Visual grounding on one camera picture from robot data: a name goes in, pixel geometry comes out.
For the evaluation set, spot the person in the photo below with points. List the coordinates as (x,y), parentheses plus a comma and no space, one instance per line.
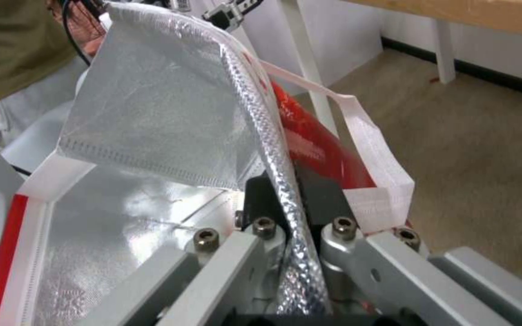
(12,51)

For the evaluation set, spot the red white foil-lined delivery bag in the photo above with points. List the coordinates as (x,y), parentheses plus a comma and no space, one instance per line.
(152,102)

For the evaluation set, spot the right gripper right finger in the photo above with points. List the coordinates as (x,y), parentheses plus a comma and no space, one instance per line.
(379,261)

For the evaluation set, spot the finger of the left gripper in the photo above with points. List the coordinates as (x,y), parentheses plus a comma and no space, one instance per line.
(227,13)

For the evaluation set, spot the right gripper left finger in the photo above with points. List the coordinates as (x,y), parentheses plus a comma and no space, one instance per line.
(224,271)

